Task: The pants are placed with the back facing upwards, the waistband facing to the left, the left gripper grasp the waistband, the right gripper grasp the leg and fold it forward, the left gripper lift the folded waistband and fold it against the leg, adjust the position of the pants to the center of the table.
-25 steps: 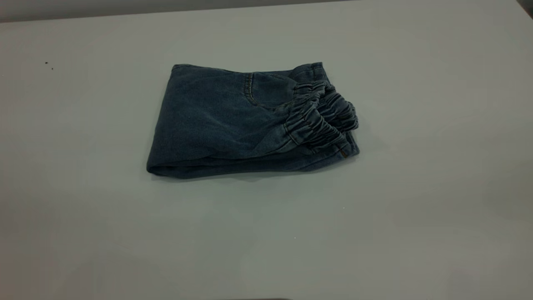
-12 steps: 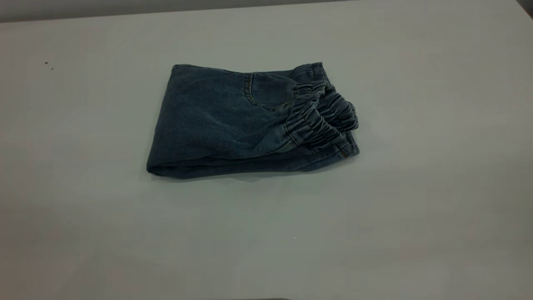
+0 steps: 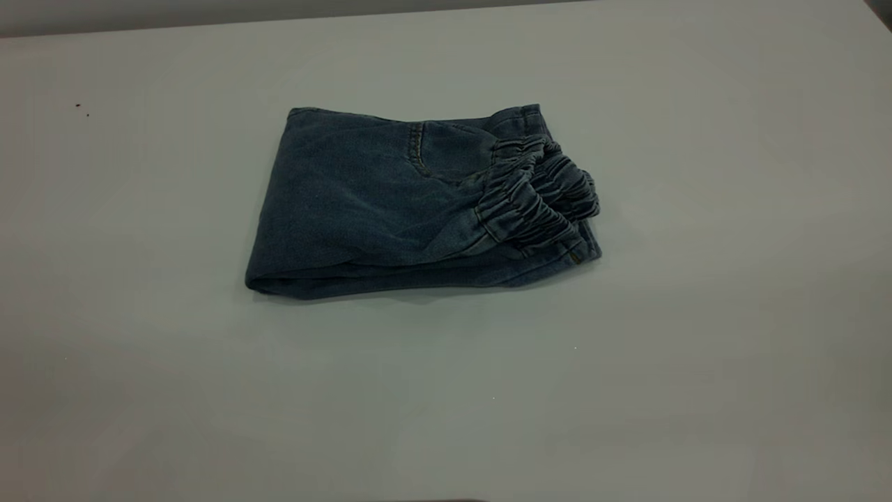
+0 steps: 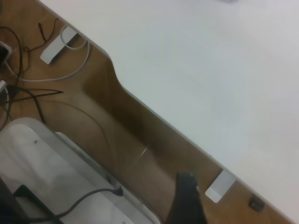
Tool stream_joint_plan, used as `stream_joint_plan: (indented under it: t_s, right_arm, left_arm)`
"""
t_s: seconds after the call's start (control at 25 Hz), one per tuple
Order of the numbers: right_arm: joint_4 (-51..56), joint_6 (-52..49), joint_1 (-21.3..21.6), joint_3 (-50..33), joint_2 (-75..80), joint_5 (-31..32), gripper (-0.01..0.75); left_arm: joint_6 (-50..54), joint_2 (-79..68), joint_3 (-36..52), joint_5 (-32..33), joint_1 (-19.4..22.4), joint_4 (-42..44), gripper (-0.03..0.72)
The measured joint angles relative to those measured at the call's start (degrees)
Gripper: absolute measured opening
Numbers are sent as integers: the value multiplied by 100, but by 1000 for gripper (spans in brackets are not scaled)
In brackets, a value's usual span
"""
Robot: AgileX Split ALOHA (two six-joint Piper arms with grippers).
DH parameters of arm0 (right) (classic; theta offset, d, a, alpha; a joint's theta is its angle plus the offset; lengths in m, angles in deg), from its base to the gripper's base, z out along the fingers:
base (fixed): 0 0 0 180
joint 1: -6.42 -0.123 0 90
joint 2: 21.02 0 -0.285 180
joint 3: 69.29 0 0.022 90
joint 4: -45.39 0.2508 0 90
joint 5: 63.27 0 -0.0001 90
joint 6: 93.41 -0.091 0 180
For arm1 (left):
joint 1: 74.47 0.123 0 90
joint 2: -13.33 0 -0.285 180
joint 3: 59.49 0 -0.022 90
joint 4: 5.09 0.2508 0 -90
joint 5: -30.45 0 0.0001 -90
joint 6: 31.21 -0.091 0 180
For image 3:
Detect blue denim shorts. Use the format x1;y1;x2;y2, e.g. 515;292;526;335
245;104;602;301

